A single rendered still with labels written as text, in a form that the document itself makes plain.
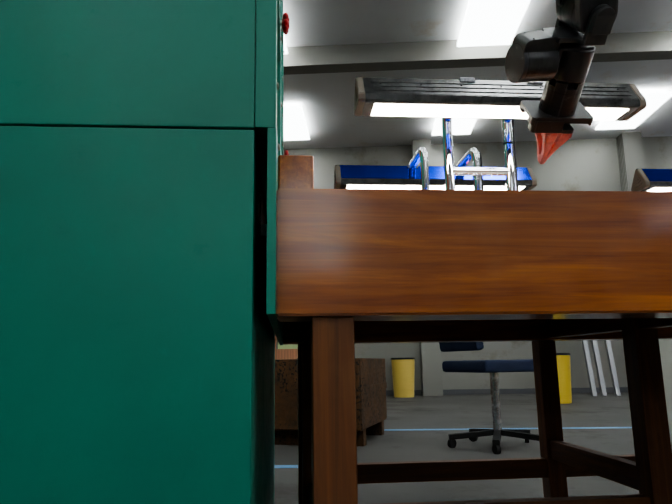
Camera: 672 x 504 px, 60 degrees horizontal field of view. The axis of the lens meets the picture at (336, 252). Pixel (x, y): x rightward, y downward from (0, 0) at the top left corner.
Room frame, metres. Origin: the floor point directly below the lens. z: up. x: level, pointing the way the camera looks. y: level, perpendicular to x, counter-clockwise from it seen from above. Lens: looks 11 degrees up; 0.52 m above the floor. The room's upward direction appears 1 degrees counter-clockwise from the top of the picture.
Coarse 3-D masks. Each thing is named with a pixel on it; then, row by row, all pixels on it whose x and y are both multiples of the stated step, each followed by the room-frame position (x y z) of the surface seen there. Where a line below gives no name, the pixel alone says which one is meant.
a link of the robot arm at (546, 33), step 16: (592, 16) 0.74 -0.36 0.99; (608, 16) 0.74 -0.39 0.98; (528, 32) 0.79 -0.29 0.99; (544, 32) 0.79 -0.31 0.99; (560, 32) 0.79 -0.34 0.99; (576, 32) 0.79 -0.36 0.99; (592, 32) 0.75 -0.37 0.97; (608, 32) 0.76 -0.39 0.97; (512, 48) 0.80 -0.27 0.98; (528, 48) 0.78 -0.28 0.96; (544, 48) 0.78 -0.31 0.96; (512, 64) 0.81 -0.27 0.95; (528, 64) 0.79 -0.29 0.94; (544, 64) 0.79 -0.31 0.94; (512, 80) 0.82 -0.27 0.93; (528, 80) 0.81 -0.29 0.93; (544, 80) 0.82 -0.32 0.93
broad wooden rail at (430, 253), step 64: (320, 192) 0.81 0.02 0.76; (384, 192) 0.82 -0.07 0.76; (448, 192) 0.83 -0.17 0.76; (512, 192) 0.84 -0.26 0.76; (576, 192) 0.85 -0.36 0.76; (640, 192) 0.86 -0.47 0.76; (320, 256) 0.81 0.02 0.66; (384, 256) 0.82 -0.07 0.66; (448, 256) 0.83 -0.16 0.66; (512, 256) 0.84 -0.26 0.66; (576, 256) 0.85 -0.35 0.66; (640, 256) 0.85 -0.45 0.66; (384, 320) 0.93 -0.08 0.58
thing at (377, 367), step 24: (288, 360) 3.85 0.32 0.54; (360, 360) 3.74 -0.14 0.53; (384, 360) 4.47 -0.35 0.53; (288, 384) 3.85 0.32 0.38; (360, 384) 3.73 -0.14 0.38; (384, 384) 4.42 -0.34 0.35; (288, 408) 3.85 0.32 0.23; (360, 408) 3.73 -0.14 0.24; (384, 408) 4.42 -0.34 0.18; (288, 432) 3.93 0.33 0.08; (360, 432) 3.81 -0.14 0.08
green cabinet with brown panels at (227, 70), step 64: (0, 0) 0.74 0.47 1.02; (64, 0) 0.75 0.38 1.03; (128, 0) 0.75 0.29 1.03; (192, 0) 0.76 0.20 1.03; (256, 0) 0.77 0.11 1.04; (0, 64) 0.74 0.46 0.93; (64, 64) 0.75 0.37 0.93; (128, 64) 0.75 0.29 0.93; (192, 64) 0.76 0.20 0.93; (256, 64) 0.77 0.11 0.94; (192, 128) 0.77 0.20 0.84; (256, 128) 0.77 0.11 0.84
